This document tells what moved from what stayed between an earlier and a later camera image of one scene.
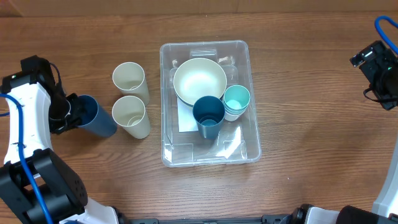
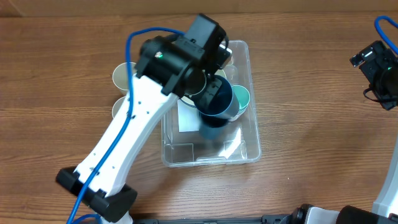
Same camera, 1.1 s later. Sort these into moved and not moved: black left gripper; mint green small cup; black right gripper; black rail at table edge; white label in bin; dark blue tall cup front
Moved: dark blue tall cup front; black left gripper
Not moved: white label in bin; mint green small cup; black right gripper; black rail at table edge
